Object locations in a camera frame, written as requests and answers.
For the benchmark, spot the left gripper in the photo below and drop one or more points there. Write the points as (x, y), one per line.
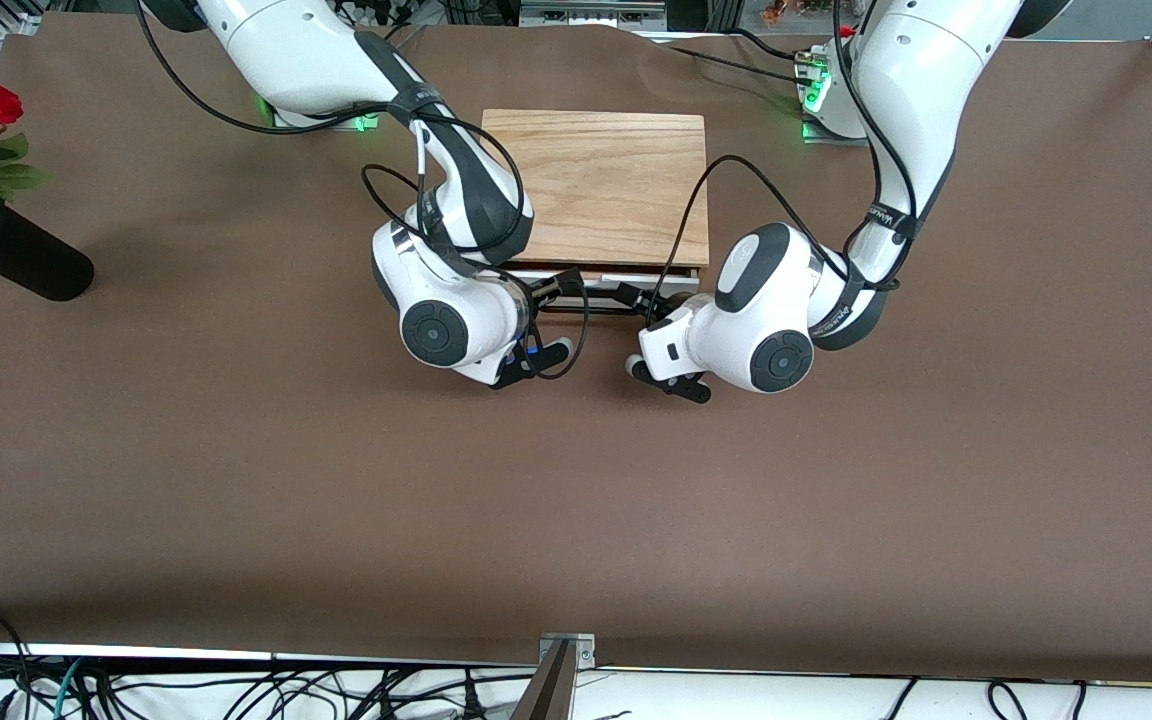
(658, 300)

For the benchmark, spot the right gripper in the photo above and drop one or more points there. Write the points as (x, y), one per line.
(548, 291)

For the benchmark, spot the wooden drawer with white front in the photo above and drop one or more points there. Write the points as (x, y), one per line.
(601, 287)

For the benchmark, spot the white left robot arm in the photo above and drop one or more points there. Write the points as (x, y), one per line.
(916, 80)

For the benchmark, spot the wooden drawer cabinet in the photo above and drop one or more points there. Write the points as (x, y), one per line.
(616, 180)

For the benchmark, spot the brown table cover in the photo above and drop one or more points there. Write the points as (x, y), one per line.
(576, 500)

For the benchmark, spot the slanted metal pole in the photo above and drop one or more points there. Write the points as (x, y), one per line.
(548, 695)

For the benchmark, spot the black cylindrical vase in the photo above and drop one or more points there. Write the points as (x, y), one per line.
(36, 265)

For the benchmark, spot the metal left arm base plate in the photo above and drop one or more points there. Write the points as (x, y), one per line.
(816, 135)

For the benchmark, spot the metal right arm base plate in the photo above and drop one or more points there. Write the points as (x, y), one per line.
(366, 122)

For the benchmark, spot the aluminium background frame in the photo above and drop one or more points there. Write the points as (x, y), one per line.
(591, 15)

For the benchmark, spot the grey metal edge bracket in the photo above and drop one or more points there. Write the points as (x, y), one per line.
(586, 655)

